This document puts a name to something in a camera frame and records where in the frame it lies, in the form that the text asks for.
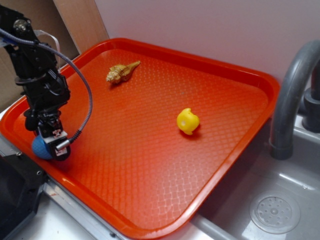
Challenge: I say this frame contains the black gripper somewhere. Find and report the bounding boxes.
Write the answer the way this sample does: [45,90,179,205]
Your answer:
[23,72,71,161]

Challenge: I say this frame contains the blue ball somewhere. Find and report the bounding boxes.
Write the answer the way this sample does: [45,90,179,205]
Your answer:
[31,135,53,160]

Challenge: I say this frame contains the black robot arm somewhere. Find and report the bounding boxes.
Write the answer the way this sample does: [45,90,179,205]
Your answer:
[0,6,71,161]

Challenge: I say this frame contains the golden conch shell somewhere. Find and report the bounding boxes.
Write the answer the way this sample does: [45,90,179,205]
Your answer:
[106,61,141,84]

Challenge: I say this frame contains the red plastic tray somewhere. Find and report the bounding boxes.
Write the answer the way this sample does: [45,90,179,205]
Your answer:
[0,38,280,240]

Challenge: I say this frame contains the yellow rubber duck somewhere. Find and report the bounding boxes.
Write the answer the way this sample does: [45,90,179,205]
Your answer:
[176,108,200,136]

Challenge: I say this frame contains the wooden board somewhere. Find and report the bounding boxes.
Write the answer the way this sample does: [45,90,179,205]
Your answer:
[53,0,109,54]

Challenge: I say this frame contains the grey sink basin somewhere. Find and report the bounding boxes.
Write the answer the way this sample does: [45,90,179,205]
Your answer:
[192,123,320,240]

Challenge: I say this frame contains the sink drain strainer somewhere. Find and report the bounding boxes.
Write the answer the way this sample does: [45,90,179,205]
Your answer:
[249,194,301,235]

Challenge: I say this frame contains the grey sink faucet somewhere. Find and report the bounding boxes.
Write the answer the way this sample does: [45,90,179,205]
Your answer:
[269,39,320,160]

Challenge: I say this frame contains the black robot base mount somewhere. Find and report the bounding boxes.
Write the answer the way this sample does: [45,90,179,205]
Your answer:
[0,152,47,240]

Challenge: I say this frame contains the grey braided cable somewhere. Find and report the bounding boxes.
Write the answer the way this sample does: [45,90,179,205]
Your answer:
[0,27,94,145]

